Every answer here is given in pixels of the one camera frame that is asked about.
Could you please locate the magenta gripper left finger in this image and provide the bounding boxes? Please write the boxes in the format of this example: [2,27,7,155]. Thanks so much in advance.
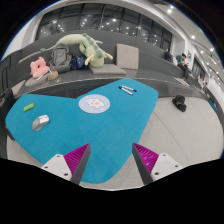
[40,143,92,186]

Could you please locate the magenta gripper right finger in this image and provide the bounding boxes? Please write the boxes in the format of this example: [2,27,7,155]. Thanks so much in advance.
[131,142,184,186]

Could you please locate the grey white computer mouse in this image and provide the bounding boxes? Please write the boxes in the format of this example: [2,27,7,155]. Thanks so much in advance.
[32,115,49,131]

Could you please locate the round light blue mouse pad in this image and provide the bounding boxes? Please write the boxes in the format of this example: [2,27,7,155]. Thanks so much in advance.
[78,94,110,114]

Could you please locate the black backpack on floor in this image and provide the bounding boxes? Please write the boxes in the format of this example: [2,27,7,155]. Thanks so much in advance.
[172,95,187,112]

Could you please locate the white marker black cap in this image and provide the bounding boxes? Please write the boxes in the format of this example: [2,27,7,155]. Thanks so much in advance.
[118,86,133,96]

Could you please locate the white marker blue cap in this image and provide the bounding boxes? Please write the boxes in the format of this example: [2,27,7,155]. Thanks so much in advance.
[121,85,137,92]

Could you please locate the green eraser block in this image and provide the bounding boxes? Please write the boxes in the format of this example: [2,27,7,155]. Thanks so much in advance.
[23,103,35,112]

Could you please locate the tan round pouch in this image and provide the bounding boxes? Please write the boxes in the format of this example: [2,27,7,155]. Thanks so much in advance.
[48,71,59,81]

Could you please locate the grey flat seat cushion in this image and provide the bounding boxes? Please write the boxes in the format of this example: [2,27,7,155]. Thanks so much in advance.
[90,64,127,75]

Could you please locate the dark blue bag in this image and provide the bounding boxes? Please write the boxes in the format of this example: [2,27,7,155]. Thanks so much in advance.
[70,55,86,70]

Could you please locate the grey backpack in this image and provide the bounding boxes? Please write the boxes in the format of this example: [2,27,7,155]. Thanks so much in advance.
[49,44,72,73]

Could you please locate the pink plush cushion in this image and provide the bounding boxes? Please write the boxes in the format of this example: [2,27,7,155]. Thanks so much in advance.
[30,57,49,78]

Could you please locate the grey upright seat cushion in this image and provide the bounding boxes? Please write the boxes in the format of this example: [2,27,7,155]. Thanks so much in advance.
[116,44,139,69]

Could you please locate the seated person dark clothes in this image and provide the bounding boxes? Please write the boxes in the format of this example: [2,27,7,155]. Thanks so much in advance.
[164,49,173,63]

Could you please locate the seated person teal shirt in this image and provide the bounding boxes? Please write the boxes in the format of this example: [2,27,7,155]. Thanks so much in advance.
[176,53,189,80]

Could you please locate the green dragon plush toy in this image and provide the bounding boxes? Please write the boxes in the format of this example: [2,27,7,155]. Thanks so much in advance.
[20,33,113,68]

